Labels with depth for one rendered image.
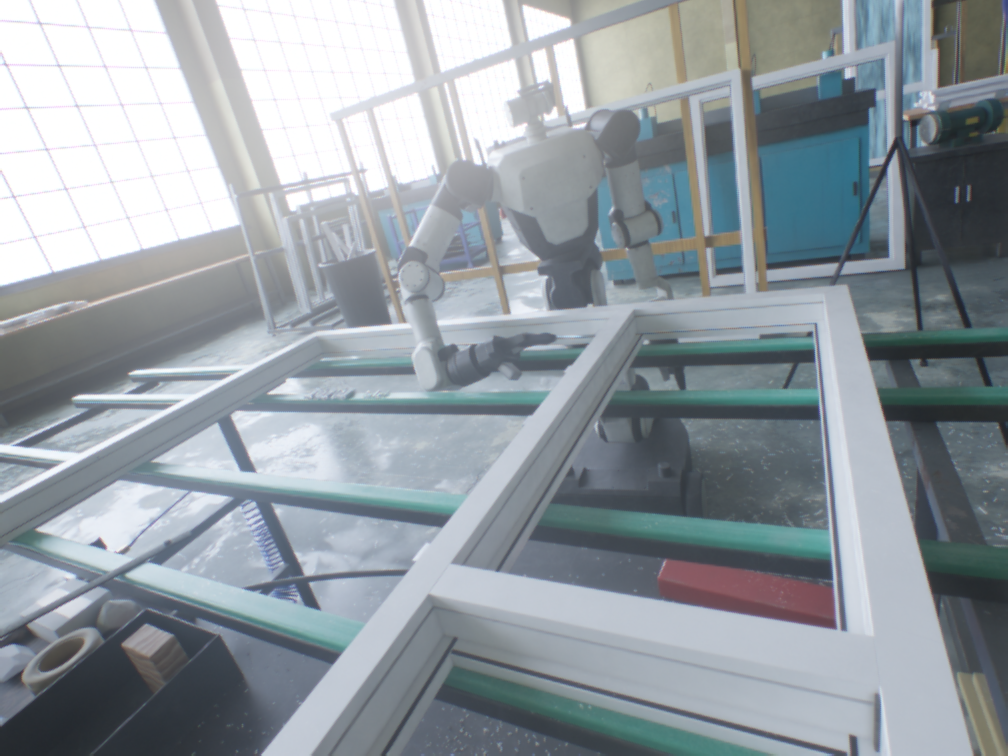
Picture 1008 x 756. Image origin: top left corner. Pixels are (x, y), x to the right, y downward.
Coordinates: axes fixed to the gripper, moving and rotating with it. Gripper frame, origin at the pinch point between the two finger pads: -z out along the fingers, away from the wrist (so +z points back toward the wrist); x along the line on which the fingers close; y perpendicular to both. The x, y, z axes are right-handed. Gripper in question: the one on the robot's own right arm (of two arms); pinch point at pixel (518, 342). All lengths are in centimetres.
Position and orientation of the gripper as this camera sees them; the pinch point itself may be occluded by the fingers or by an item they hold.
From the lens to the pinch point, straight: 124.2
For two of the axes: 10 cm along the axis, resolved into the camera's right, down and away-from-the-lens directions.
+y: -3.0, -9.2, 2.4
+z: -8.2, 3.8, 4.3
